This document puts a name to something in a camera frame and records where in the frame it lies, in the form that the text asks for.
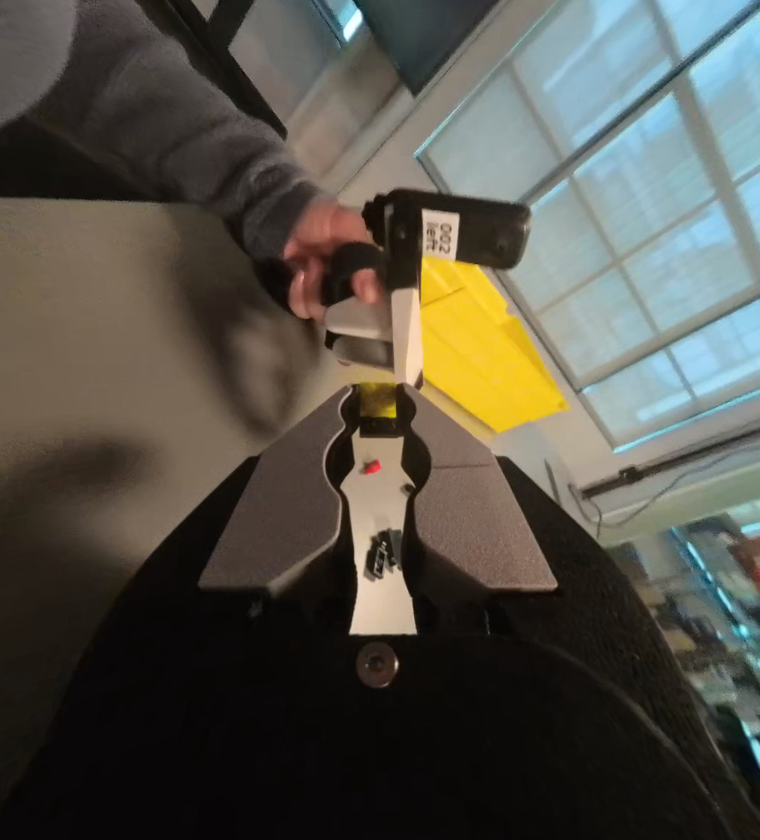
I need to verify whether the black upright stand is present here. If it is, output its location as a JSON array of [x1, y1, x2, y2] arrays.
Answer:
[[578, 418, 760, 499]]

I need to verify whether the black brick block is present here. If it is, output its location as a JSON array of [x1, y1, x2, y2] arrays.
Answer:
[[356, 382, 401, 438]]

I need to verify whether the person's left forearm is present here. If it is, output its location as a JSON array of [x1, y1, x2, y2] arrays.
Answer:
[[0, 0, 330, 266]]

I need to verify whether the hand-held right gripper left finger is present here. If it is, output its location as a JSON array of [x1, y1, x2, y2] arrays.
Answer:
[[197, 382, 357, 596]]

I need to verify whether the yellow plastic bin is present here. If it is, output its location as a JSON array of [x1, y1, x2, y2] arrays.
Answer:
[[417, 256, 571, 432]]

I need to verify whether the dark wall screen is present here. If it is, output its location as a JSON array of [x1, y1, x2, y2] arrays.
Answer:
[[352, 0, 500, 99]]

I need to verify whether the black cable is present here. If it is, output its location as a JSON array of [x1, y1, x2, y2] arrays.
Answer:
[[569, 470, 683, 535]]

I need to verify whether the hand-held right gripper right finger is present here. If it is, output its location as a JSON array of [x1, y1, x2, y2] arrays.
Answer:
[[395, 382, 558, 596]]

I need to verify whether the person's left hand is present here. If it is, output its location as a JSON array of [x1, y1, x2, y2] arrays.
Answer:
[[280, 197, 385, 322]]

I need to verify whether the large paned window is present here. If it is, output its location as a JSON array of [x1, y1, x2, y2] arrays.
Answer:
[[413, 0, 760, 454]]

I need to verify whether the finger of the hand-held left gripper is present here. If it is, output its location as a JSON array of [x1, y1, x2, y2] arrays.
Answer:
[[391, 286, 428, 390]]

